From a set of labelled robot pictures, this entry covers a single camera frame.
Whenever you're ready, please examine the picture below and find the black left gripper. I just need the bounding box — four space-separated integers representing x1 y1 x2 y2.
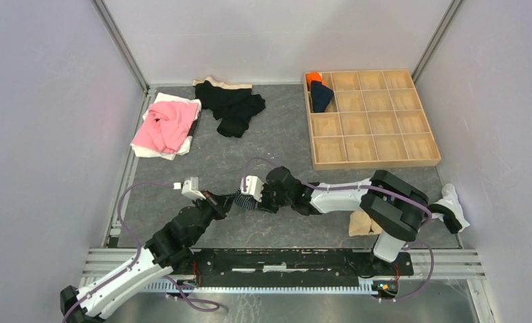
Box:
188 188 236 245

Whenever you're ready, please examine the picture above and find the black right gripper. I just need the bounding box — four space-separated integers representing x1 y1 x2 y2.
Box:
250 183 293 215

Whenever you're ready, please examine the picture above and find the navy striped boxer underwear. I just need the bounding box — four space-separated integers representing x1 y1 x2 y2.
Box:
233 190 259 210

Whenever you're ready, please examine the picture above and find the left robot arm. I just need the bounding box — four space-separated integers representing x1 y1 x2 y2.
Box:
60 191 233 322

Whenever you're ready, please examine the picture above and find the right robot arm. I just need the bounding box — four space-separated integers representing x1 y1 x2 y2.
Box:
241 166 431 275

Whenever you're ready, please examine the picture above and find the black underwear pile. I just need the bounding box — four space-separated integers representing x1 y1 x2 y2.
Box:
193 77 266 138

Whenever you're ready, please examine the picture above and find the beige garment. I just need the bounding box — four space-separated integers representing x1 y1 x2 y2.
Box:
348 211 383 237

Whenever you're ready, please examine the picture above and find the pink garment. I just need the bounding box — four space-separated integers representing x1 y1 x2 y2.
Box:
132 100 200 155

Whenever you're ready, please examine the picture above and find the navy rolled garment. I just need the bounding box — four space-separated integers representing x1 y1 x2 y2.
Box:
310 81 334 113

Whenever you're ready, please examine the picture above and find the orange rolled garment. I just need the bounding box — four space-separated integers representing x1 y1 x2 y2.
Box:
305 72 327 90

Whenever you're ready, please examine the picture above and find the wooden compartment tray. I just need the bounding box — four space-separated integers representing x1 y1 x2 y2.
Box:
303 69 441 170

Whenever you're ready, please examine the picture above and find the white black garment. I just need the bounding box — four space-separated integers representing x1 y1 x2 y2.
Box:
428 183 470 234

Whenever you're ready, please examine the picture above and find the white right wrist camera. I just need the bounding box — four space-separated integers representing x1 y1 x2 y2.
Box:
240 176 264 202

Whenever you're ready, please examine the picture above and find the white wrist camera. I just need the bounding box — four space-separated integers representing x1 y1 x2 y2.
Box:
240 176 264 202
172 176 206 201

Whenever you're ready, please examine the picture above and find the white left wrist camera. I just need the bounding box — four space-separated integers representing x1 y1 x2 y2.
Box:
172 176 206 201

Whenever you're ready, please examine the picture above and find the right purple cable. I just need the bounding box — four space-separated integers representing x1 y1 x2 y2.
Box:
243 157 436 302

